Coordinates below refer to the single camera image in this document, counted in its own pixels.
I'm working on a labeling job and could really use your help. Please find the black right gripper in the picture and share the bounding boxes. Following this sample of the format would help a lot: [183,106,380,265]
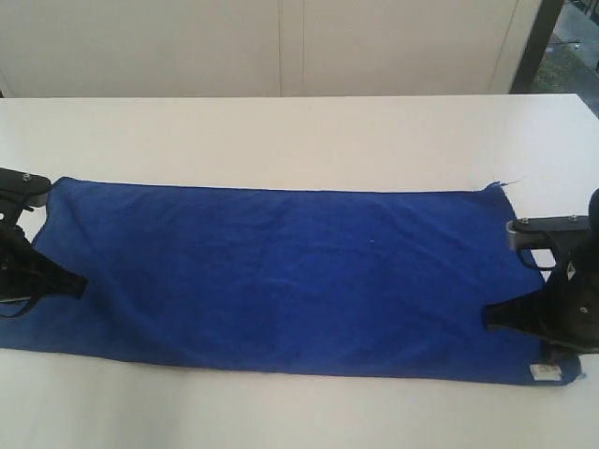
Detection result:
[482,242,598,355]

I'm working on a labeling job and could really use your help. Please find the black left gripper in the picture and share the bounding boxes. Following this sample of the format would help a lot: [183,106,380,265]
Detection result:
[1,210,88,304]

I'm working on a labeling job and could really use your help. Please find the blue towel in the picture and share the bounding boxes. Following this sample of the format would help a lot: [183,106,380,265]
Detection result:
[1,178,582,386]

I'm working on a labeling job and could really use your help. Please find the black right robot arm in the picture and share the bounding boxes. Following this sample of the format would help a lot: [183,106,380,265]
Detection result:
[482,192,598,363]

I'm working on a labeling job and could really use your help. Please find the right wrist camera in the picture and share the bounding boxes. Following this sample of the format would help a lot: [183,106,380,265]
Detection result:
[505,215,591,254]

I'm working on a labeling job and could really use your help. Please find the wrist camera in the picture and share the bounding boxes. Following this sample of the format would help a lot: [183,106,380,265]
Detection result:
[0,167,52,209]
[505,215,591,254]

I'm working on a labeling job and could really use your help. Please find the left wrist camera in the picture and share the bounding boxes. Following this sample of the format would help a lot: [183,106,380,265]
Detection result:
[0,167,52,209]

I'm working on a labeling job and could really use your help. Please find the black metal post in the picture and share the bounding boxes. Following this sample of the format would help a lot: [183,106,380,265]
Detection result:
[509,0,564,94]

